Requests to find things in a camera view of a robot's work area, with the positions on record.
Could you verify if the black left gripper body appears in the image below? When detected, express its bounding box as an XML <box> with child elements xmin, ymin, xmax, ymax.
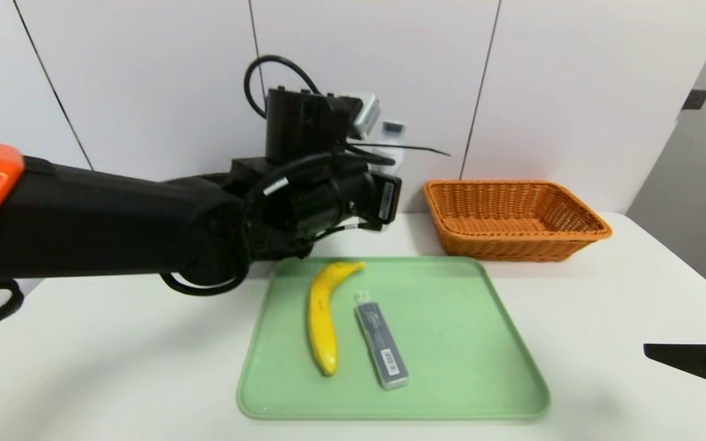
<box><xmin>330</xmin><ymin>171</ymin><xmax>403</xmax><ymax>229</ymax></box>

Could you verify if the white plastic bottle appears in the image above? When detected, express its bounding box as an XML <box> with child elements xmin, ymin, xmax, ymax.
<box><xmin>379</xmin><ymin>121</ymin><xmax>407</xmax><ymax>179</ymax></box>

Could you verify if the grey transparent plastic case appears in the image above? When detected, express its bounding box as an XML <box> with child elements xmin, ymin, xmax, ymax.
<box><xmin>354</xmin><ymin>292</ymin><xmax>409</xmax><ymax>390</ymax></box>

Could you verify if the orange wicker basket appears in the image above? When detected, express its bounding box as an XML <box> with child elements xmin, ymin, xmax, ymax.
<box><xmin>423</xmin><ymin>179</ymin><xmax>613</xmax><ymax>263</ymax></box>

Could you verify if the black zip tie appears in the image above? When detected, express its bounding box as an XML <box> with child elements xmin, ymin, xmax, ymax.
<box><xmin>353</xmin><ymin>142</ymin><xmax>452</xmax><ymax>157</ymax></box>

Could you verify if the yellow banana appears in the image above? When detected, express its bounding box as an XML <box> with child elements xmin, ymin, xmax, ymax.
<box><xmin>308</xmin><ymin>261</ymin><xmax>367</xmax><ymax>376</ymax></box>

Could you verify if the light green plastic tray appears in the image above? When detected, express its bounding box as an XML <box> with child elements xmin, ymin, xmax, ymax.
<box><xmin>237</xmin><ymin>256</ymin><xmax>551</xmax><ymax>421</ymax></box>

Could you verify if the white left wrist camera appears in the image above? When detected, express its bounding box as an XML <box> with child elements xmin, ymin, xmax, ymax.
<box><xmin>351</xmin><ymin>92</ymin><xmax>382</xmax><ymax>140</ymax></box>

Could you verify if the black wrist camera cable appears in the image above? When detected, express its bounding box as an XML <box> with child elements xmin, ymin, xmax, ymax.
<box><xmin>160</xmin><ymin>55</ymin><xmax>384</xmax><ymax>298</ymax></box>

